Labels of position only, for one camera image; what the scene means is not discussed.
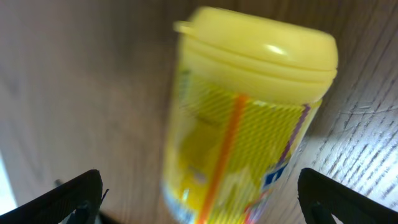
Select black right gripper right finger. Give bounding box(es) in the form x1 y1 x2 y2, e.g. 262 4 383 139
297 168 397 224

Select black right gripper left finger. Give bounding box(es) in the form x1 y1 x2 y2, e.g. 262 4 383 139
1 169 103 224

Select yellow candy bottle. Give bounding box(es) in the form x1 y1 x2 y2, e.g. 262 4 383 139
162 7 338 223

